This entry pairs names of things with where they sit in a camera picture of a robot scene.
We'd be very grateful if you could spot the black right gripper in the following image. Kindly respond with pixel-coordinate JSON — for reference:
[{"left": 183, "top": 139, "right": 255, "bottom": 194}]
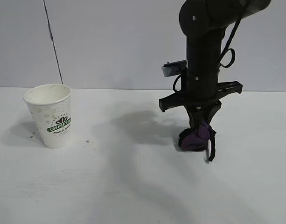
[{"left": 159, "top": 69, "right": 243, "bottom": 131}]

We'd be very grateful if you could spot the purple and black cloth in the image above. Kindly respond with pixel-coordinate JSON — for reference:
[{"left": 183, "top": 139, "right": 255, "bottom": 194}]
[{"left": 178, "top": 120, "right": 217, "bottom": 163}]

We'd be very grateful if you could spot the white paper coffee cup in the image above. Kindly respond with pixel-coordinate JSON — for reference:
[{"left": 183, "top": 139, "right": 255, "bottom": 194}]
[{"left": 23, "top": 83, "right": 73, "bottom": 149}]

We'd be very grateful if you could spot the black camera cable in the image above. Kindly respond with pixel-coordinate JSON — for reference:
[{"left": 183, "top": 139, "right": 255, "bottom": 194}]
[{"left": 172, "top": 73, "right": 183, "bottom": 92}]

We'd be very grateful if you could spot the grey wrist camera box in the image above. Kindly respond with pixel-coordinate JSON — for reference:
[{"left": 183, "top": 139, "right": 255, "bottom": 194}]
[{"left": 161, "top": 60, "right": 188, "bottom": 78}]

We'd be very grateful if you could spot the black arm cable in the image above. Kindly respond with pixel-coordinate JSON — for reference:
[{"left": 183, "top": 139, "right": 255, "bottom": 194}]
[{"left": 218, "top": 0, "right": 250, "bottom": 70}]

